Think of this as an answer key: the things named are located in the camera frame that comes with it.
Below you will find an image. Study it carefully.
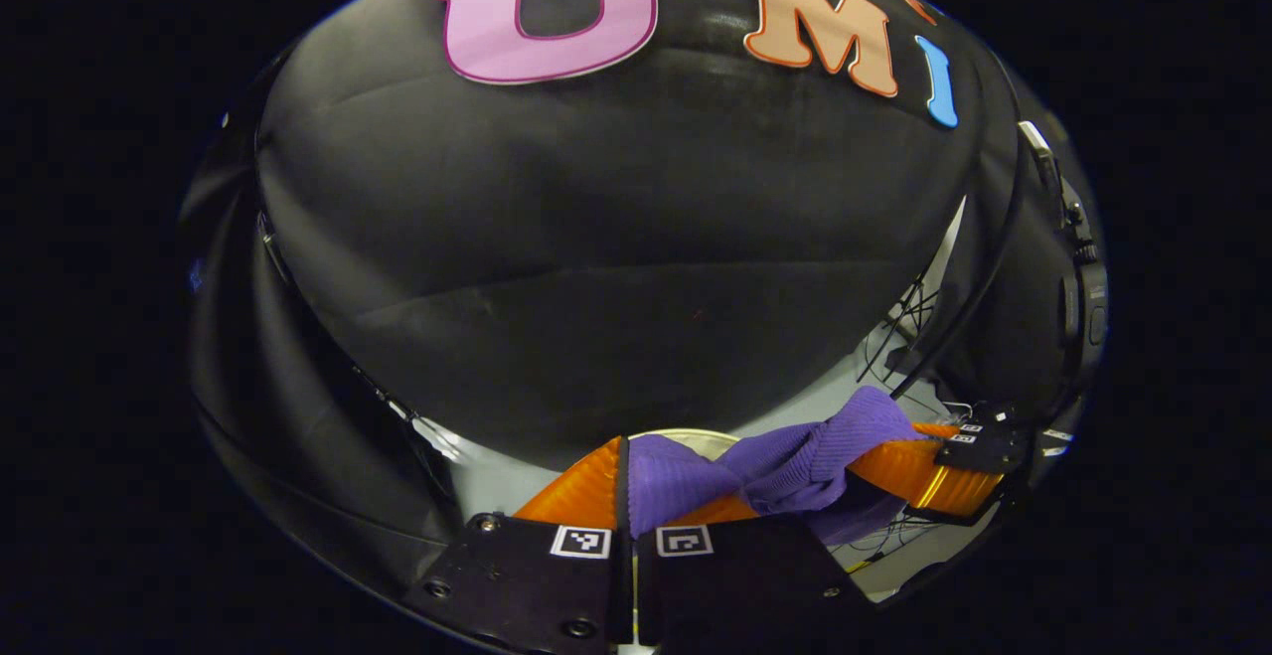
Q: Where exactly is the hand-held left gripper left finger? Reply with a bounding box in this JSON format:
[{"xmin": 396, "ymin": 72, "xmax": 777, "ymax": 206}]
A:
[{"xmin": 402, "ymin": 436, "xmax": 635, "ymax": 655}]

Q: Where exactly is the purple knit cardigan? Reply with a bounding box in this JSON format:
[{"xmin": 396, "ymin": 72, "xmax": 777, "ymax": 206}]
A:
[{"xmin": 628, "ymin": 386, "xmax": 932, "ymax": 547}]

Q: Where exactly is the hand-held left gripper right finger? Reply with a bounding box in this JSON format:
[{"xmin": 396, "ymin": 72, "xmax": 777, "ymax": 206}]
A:
[{"xmin": 636, "ymin": 491, "xmax": 877, "ymax": 654}]

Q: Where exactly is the bundle of black cables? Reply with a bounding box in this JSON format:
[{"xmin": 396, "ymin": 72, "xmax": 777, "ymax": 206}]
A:
[{"xmin": 858, "ymin": 275, "xmax": 942, "ymax": 385}]

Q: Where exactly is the black backdrop cloth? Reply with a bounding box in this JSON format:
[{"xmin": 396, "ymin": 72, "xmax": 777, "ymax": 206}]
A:
[{"xmin": 179, "ymin": 0, "xmax": 1106, "ymax": 626}]

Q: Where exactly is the black clothes rack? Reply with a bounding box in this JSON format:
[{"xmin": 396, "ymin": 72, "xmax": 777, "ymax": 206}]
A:
[{"xmin": 887, "ymin": 133, "xmax": 1036, "ymax": 402}]

